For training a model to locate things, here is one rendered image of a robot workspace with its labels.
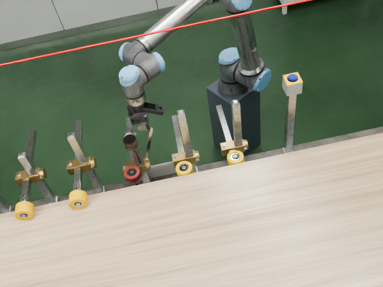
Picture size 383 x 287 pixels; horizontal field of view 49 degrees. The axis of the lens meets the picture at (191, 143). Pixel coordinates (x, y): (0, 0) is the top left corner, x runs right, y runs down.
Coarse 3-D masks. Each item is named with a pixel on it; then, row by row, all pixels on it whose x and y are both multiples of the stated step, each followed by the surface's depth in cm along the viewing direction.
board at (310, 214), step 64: (128, 192) 197; (192, 192) 192; (256, 192) 188; (320, 192) 184; (0, 256) 184; (64, 256) 180; (128, 256) 176; (192, 256) 172; (256, 256) 169; (320, 256) 165
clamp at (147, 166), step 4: (144, 160) 212; (148, 160) 212; (128, 164) 212; (132, 164) 212; (144, 164) 211; (148, 164) 211; (124, 168) 211; (140, 168) 211; (144, 168) 211; (148, 168) 211; (144, 172) 214
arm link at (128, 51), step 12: (192, 0) 203; (204, 0) 205; (216, 0) 209; (180, 12) 200; (192, 12) 203; (156, 24) 197; (168, 24) 197; (180, 24) 201; (144, 36) 194; (156, 36) 195; (168, 36) 200; (120, 48) 193; (132, 48) 190; (144, 48) 192; (132, 60) 188
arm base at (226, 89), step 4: (220, 80) 273; (220, 84) 273; (224, 84) 269; (228, 84) 267; (232, 84) 267; (236, 84) 267; (240, 84) 268; (220, 88) 274; (224, 88) 271; (228, 88) 269; (232, 88) 269; (236, 88) 268; (240, 88) 269; (244, 88) 271; (224, 92) 272; (228, 92) 270; (232, 92) 271; (236, 92) 270; (240, 92) 270
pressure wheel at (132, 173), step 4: (128, 168) 206; (132, 168) 206; (136, 168) 205; (124, 172) 204; (128, 172) 204; (132, 172) 203; (136, 172) 204; (140, 172) 205; (124, 176) 203; (128, 176) 202; (132, 176) 202; (136, 176) 202; (140, 176) 205; (128, 180) 203; (132, 180) 202; (136, 180) 203; (136, 184) 211
